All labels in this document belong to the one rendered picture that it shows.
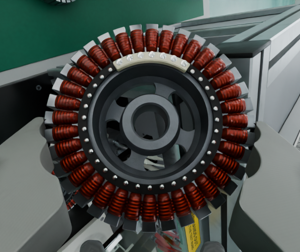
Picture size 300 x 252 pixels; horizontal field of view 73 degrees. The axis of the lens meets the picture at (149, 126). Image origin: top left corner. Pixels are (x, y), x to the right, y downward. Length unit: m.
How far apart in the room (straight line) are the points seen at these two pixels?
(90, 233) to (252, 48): 0.53
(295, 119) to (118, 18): 0.42
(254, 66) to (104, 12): 0.40
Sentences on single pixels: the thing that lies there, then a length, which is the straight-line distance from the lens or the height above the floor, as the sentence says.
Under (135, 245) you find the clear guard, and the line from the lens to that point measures 0.20.
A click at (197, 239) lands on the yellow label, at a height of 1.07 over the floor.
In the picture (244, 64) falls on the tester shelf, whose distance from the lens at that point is 0.17.
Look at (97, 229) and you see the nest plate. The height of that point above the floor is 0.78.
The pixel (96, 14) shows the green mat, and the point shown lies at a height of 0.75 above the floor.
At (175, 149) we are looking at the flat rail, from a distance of 0.24.
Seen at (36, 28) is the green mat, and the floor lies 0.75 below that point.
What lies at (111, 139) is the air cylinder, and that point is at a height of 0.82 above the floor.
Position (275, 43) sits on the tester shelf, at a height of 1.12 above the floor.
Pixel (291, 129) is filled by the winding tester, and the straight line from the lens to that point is 0.35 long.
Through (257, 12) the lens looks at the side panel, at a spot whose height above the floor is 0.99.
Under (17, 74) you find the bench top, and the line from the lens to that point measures 0.43.
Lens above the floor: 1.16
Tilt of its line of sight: 40 degrees down
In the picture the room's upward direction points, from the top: 105 degrees clockwise
